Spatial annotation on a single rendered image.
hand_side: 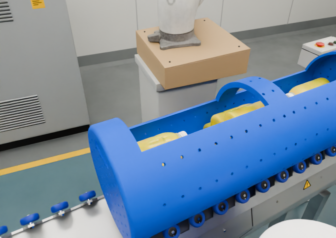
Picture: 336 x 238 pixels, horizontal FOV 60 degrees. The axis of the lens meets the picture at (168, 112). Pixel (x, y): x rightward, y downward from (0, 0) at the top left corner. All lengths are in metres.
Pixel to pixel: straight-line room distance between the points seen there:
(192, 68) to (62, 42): 1.21
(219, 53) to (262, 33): 3.35
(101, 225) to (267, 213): 0.49
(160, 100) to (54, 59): 1.13
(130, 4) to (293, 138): 2.98
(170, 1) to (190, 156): 0.76
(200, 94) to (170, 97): 0.15
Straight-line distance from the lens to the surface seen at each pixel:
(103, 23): 3.53
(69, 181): 2.24
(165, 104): 1.31
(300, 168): 0.98
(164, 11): 1.24
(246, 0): 4.24
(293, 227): 0.74
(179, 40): 1.28
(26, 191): 2.29
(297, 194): 1.05
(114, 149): 0.58
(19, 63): 2.24
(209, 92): 1.39
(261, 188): 0.89
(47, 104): 2.40
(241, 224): 0.92
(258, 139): 0.70
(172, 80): 1.17
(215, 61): 1.23
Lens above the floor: 1.62
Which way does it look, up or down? 36 degrees down
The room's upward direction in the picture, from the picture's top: straight up
